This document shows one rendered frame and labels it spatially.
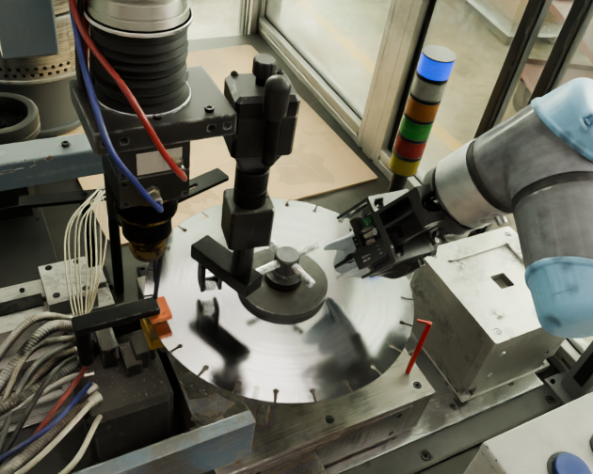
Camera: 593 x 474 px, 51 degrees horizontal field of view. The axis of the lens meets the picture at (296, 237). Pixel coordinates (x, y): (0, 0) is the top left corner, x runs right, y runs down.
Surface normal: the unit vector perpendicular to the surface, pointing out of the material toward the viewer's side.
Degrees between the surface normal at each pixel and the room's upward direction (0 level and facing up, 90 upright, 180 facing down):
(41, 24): 90
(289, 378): 0
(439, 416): 0
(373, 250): 78
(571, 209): 33
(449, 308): 90
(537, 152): 52
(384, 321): 0
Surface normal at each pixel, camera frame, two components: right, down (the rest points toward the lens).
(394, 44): -0.88, 0.22
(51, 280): 0.14, -0.72
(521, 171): -0.88, -0.17
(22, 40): 0.44, 0.66
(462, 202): -0.53, 0.53
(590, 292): -0.39, -0.32
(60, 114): 0.69, 0.55
